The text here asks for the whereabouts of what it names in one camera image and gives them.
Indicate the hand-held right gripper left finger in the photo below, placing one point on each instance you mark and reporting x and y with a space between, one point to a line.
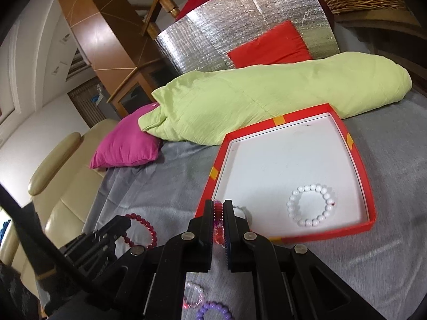
210 216

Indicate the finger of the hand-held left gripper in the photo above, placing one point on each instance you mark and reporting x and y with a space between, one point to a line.
115 226

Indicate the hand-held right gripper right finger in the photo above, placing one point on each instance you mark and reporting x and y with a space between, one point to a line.
228 220

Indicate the grey bangle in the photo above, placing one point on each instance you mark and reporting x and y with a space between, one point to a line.
245 210

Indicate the red cardboard box tray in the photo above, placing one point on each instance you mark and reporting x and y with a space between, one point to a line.
283 166

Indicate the beige leather sofa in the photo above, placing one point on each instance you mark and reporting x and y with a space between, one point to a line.
66 186

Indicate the dark patterned cloth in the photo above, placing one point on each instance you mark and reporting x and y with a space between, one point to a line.
13 293

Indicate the magenta pillow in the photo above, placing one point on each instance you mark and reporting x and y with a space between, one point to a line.
123 143

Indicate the grey appliance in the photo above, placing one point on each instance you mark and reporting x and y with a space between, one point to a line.
103 106

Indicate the light green quilt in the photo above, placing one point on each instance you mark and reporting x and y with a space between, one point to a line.
250 100

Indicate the brown slatted door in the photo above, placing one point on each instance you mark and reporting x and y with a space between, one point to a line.
83 103

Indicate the grey blanket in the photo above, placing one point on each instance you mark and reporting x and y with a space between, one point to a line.
367 266

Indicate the low wooden glass cabinet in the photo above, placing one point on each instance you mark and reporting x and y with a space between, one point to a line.
133 80

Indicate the red cushion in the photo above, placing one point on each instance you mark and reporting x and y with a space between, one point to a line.
267 46

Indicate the silver foil board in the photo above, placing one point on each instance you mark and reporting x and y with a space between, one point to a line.
216 26

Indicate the tall wooden column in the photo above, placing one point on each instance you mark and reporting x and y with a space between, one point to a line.
100 23

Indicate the wooden railing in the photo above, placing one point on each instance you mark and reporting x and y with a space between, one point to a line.
160 3

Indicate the dark wooden shelf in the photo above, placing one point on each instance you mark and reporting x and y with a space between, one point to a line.
383 40

